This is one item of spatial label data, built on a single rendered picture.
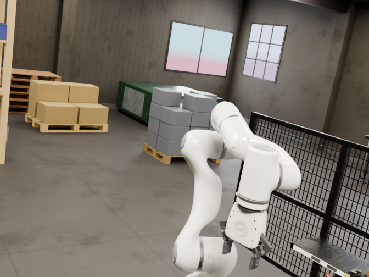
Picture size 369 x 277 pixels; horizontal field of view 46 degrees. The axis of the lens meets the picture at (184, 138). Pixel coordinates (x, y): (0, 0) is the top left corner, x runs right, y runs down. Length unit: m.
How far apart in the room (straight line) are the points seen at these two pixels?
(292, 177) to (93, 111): 7.15
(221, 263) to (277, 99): 9.97
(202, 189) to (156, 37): 9.84
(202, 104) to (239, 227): 5.77
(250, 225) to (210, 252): 0.41
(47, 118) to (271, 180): 6.87
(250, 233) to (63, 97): 7.32
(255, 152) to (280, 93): 10.25
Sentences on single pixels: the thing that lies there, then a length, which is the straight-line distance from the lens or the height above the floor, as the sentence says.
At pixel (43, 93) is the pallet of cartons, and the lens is 8.18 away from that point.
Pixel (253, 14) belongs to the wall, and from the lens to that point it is 12.50.
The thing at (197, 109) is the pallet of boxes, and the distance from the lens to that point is 6.88.
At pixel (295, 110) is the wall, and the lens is 10.98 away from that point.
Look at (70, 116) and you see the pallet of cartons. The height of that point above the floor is 0.28.
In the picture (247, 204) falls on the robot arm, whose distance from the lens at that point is 1.14.
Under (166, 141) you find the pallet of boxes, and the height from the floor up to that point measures 0.35.
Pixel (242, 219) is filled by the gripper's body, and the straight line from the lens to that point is 1.18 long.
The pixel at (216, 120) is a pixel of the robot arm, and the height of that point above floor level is 1.66.
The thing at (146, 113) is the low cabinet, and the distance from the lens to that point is 9.34.
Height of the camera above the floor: 1.89
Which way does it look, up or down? 12 degrees down
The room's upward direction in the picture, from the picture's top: 9 degrees clockwise
